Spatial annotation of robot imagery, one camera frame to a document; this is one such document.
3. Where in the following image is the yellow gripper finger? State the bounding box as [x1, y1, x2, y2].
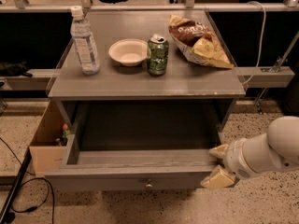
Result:
[208, 144, 229, 159]
[200, 165, 235, 189]

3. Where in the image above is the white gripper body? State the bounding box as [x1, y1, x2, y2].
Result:
[223, 137, 265, 180]

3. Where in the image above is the grey top drawer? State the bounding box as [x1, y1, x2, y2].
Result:
[44, 102, 241, 192]

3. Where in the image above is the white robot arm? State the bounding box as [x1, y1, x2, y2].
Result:
[201, 116, 299, 189]

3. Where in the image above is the grey drawer cabinet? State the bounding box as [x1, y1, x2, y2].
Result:
[45, 8, 247, 190]

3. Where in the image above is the brown yellow chip bag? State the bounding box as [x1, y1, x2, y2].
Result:
[168, 15, 234, 69]

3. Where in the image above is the green soda can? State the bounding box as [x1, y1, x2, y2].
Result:
[147, 34, 169, 76]

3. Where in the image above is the white paper bowl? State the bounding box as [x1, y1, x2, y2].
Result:
[108, 39, 148, 67]

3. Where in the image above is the small green toy in box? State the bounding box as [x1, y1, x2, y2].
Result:
[56, 123, 70, 146]

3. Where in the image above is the cardboard box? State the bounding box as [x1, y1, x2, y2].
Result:
[29, 102, 67, 177]

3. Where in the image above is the clear plastic water bottle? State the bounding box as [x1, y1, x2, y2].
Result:
[70, 6, 100, 75]

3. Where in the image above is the black object on ledge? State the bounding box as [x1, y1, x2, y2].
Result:
[0, 61, 33, 77]

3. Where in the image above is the white hanging cable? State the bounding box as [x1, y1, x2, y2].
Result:
[240, 0, 268, 86]

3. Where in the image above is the black floor cable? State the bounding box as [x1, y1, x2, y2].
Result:
[0, 136, 56, 224]

